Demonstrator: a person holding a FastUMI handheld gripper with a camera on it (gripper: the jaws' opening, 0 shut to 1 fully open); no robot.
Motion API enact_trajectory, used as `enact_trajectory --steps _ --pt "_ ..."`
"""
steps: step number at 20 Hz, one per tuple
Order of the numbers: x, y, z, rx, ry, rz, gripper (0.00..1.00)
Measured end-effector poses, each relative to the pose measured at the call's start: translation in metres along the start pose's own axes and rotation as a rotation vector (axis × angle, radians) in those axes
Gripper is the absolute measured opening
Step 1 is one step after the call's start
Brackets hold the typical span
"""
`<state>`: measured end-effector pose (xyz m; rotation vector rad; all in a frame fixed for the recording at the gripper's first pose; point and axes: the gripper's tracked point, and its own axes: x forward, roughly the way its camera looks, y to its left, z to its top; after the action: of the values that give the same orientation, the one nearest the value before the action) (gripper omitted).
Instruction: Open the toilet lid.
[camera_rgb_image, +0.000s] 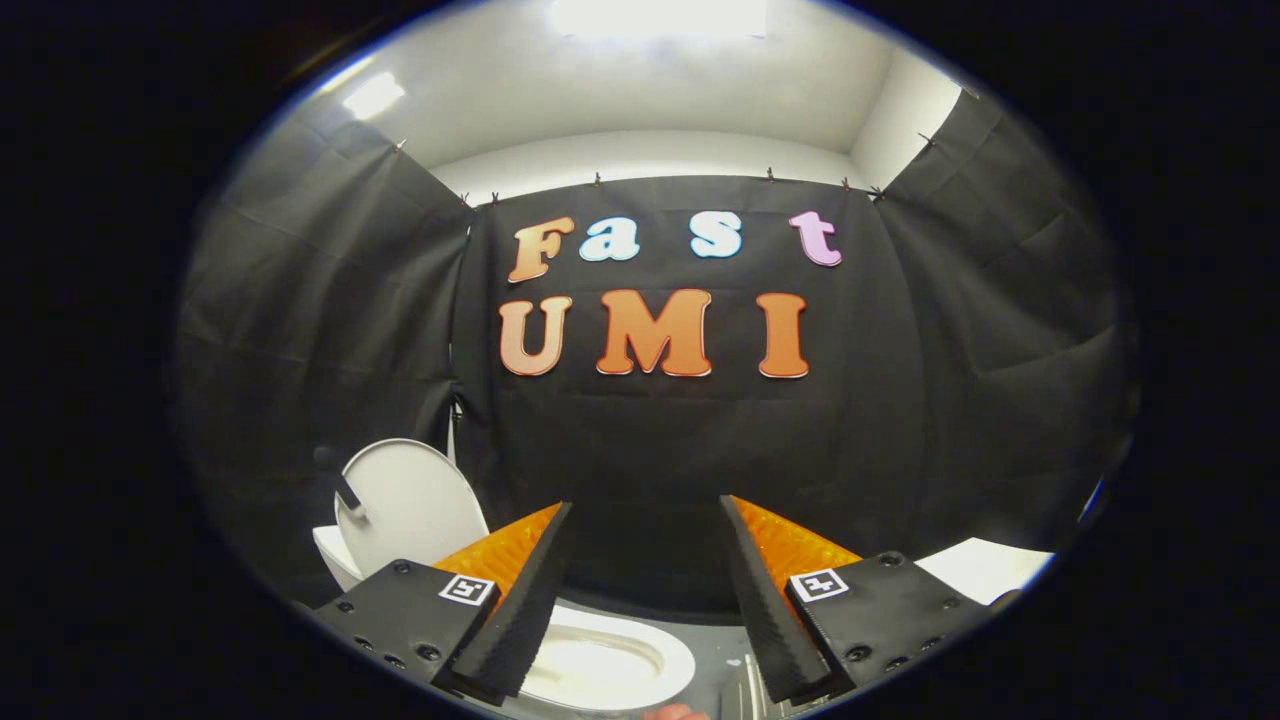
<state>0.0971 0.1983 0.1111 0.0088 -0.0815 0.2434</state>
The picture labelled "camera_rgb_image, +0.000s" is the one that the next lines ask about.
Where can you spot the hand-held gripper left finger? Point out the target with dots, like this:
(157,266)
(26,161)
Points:
(520,610)

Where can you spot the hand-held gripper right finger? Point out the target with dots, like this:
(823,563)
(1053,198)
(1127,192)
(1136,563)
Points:
(770,610)

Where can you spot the white toilet lid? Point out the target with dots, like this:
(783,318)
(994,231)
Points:
(420,500)

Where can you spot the white toilet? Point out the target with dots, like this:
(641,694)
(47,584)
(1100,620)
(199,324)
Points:
(640,665)

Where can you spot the black backdrop cloth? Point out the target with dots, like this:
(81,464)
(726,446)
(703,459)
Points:
(650,450)

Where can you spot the white drawer cabinet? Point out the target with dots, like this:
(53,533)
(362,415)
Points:
(980,570)

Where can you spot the small ceiling light panel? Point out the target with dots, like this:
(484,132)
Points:
(373,95)

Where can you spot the large ceiling light panel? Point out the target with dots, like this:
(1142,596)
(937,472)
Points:
(655,15)

